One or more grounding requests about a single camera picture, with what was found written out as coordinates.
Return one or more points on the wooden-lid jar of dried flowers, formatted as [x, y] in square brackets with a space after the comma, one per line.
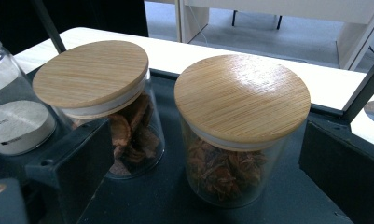
[242, 99]

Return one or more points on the black curtain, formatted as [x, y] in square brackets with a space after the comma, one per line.
[97, 15]

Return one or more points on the steel-lid glass jar white powder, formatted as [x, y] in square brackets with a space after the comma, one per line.
[16, 124]

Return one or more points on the wooden-lid jar of brown slices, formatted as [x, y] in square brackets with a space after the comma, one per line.
[91, 74]

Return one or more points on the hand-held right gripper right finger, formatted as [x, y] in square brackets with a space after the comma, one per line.
[346, 174]

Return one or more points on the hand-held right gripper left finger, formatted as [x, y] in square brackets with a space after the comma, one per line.
[79, 161]

